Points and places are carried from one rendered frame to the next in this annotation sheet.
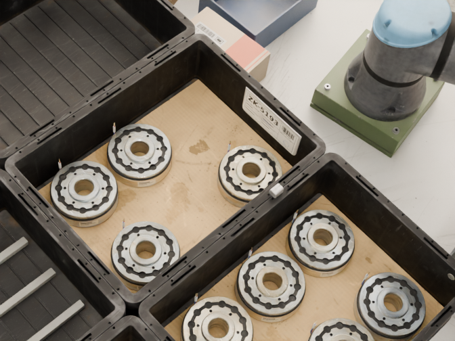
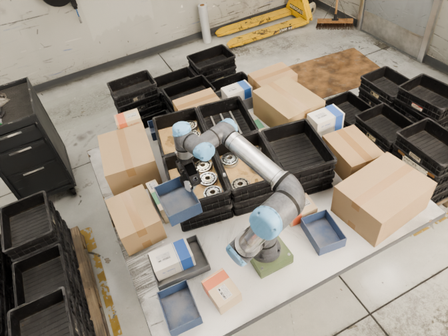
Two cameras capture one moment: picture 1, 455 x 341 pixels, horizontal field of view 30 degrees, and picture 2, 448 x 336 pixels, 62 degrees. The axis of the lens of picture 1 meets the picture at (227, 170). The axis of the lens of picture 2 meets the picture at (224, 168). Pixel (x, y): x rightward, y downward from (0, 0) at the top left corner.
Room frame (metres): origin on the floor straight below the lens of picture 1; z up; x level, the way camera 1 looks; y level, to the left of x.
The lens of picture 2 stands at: (1.57, -1.10, 2.38)
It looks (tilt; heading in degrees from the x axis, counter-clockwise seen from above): 45 degrees down; 132
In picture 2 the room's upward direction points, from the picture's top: 9 degrees counter-clockwise
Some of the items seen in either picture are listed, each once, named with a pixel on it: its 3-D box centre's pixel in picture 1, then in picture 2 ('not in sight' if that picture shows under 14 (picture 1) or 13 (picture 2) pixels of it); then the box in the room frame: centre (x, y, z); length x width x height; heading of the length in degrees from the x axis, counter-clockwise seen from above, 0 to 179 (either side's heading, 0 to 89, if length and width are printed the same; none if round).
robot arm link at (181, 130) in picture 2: not in sight; (183, 137); (0.67, -0.33, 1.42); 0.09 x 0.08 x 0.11; 171
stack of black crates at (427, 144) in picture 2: not in sight; (425, 163); (1.44, 1.15, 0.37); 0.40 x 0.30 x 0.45; 153
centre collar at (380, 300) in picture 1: (393, 302); not in sight; (0.52, -0.28, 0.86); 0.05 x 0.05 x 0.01
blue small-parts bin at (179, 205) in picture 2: not in sight; (177, 199); (0.65, -0.43, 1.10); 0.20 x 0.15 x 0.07; 153
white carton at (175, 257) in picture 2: not in sight; (172, 259); (0.63, -0.55, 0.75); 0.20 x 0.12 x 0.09; 61
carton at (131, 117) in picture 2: not in sight; (128, 121); (-0.25, 0.03, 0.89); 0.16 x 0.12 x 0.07; 58
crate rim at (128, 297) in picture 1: (169, 159); (247, 160); (0.66, 0.09, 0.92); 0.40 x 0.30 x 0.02; 143
